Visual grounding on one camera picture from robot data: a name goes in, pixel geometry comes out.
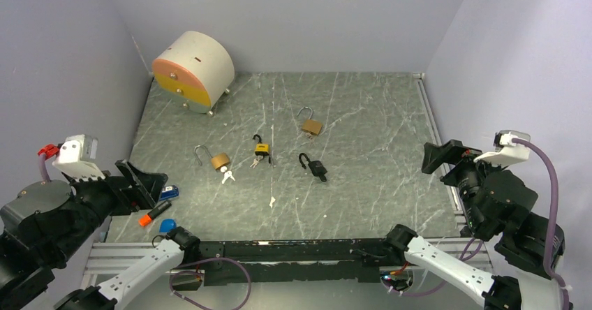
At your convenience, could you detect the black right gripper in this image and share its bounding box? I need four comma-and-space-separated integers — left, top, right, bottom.
420, 137, 509, 232

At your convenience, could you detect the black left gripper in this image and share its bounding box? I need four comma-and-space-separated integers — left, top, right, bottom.
48, 156, 168, 260

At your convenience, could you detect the small brass padlock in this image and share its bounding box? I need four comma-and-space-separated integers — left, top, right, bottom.
193, 145, 231, 172

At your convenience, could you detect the yellow padlock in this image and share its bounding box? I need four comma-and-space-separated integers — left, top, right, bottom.
252, 134, 272, 164

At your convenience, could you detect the black padlock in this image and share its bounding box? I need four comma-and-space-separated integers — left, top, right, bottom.
298, 153, 327, 182

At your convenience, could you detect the large brass padlock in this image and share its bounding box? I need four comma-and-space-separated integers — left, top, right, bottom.
297, 106, 323, 136

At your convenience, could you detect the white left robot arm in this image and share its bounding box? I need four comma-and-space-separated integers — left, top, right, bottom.
1, 160, 200, 309

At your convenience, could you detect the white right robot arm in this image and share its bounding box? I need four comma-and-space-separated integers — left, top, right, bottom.
383, 131, 573, 309

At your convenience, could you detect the blue usb stick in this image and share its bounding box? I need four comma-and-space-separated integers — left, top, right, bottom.
159, 185, 179, 201

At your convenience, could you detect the orange black marker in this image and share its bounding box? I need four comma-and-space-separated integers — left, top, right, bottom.
138, 200, 172, 227

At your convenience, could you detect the blue round cap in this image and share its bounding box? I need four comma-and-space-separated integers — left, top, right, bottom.
158, 219, 177, 234

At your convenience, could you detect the round cream drawer cabinet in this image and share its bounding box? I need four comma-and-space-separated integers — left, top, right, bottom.
151, 31, 235, 117

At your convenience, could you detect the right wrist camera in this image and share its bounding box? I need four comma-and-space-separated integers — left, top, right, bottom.
473, 130, 531, 167

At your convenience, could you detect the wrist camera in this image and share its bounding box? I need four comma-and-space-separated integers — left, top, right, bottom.
52, 134, 105, 182
473, 130, 531, 167

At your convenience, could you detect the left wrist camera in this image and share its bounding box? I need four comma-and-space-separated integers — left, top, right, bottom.
52, 134, 105, 182

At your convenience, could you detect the black base frame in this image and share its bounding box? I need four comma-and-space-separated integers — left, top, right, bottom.
177, 238, 414, 291

